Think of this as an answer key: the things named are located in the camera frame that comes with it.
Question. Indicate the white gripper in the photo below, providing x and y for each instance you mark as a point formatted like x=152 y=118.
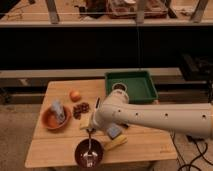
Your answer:
x=85 y=123

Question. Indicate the blue sponge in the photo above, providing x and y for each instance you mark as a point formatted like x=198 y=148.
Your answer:
x=113 y=131

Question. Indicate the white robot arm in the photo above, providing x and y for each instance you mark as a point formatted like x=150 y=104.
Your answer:
x=191 y=119

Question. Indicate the bunch of dark grapes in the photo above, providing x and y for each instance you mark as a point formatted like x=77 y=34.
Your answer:
x=79 y=109

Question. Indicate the orange fruit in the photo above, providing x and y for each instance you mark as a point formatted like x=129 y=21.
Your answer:
x=75 y=96

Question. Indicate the dark maroon bowl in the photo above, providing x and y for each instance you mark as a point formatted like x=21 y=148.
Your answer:
x=82 y=147

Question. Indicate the crumpled blue-grey cloth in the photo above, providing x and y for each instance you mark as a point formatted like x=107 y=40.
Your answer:
x=58 y=110

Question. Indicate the orange clay bowl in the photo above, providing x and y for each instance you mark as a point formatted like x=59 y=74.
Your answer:
x=49 y=120

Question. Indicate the green plastic tray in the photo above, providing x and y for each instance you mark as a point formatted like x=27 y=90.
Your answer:
x=139 y=85

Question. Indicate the cluttered tray on shelf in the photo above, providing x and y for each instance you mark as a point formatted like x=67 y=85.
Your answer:
x=129 y=8

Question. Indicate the white handled dish brush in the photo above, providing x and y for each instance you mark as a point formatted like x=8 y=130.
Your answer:
x=96 y=103

